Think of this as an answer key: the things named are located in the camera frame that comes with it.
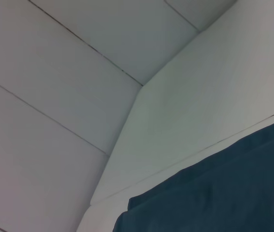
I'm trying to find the teal t-shirt with white print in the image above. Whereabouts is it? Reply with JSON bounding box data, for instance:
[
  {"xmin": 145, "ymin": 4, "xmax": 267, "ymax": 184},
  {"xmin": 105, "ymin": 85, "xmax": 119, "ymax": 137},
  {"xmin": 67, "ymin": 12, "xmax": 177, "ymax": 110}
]
[{"xmin": 112, "ymin": 115, "xmax": 274, "ymax": 232}]

